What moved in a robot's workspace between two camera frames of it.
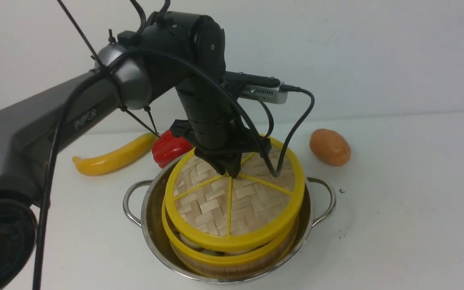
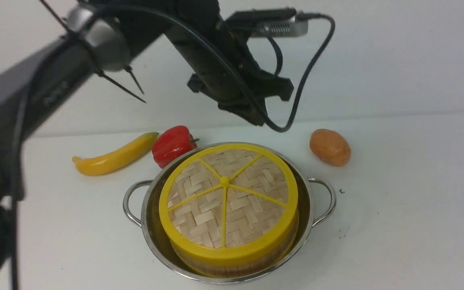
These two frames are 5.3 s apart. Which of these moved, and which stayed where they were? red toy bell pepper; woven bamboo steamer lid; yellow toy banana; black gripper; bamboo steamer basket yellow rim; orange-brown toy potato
Moved: bamboo steamer basket yellow rim; black gripper
Stayed: orange-brown toy potato; yellow toy banana; woven bamboo steamer lid; red toy bell pepper
